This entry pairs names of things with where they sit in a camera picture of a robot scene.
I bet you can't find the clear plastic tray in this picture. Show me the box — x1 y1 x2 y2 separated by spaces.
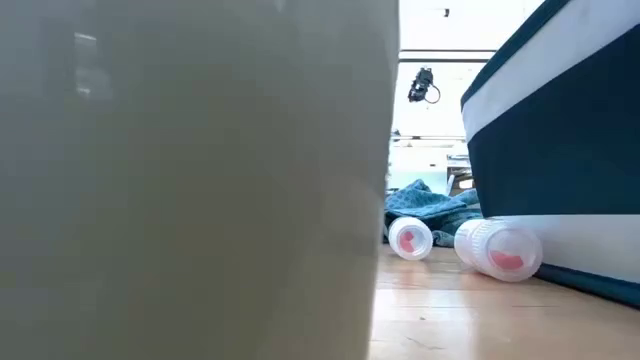
0 0 401 360

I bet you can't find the hanging black camera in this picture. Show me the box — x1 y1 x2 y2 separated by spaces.
407 66 442 105

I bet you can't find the navy fabric basket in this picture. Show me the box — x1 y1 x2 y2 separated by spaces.
460 0 640 309

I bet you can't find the blue patterned cloth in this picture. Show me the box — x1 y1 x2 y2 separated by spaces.
383 178 484 248

